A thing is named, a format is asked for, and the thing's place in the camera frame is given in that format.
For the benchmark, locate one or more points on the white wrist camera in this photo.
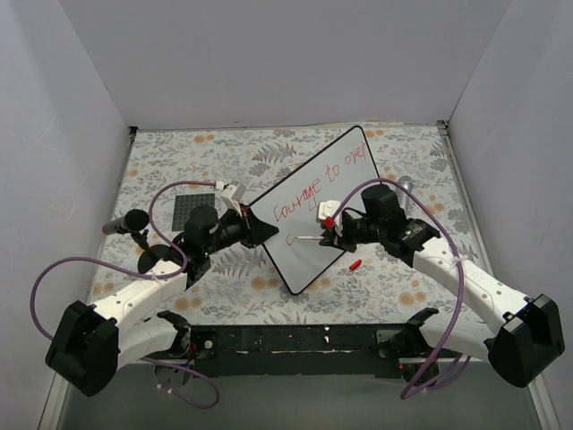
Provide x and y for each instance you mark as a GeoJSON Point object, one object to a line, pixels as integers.
{"type": "Point", "coordinates": [231, 194]}
{"type": "Point", "coordinates": [328, 216]}

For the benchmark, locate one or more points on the floral patterned table mat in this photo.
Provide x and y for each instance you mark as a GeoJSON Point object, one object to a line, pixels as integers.
{"type": "Point", "coordinates": [201, 152]}

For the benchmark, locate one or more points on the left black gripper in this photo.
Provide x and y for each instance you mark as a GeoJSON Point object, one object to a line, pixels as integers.
{"type": "Point", "coordinates": [247, 227]}

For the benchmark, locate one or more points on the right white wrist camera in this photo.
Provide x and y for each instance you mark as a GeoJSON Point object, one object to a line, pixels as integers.
{"type": "Point", "coordinates": [328, 216]}

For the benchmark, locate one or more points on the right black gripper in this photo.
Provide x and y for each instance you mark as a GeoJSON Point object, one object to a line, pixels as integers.
{"type": "Point", "coordinates": [351, 233]}

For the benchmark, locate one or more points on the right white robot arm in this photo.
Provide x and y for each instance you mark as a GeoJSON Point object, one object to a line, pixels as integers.
{"type": "Point", "coordinates": [519, 335]}

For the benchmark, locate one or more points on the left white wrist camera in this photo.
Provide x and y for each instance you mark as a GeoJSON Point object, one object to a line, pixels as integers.
{"type": "Point", "coordinates": [231, 194]}

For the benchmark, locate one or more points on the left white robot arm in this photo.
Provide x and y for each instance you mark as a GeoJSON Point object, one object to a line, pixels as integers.
{"type": "Point", "coordinates": [93, 341]}

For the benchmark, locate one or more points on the silver microphone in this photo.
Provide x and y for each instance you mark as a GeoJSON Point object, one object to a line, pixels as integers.
{"type": "Point", "coordinates": [406, 186]}

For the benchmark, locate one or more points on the white board with black frame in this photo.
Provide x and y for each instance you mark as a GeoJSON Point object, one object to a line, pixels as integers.
{"type": "Point", "coordinates": [291, 206]}

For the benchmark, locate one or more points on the red marker cap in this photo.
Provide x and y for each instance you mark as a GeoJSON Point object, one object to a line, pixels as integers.
{"type": "Point", "coordinates": [355, 265]}

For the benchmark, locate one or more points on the black front mounting rail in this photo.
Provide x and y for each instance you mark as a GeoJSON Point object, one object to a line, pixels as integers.
{"type": "Point", "coordinates": [316, 349]}

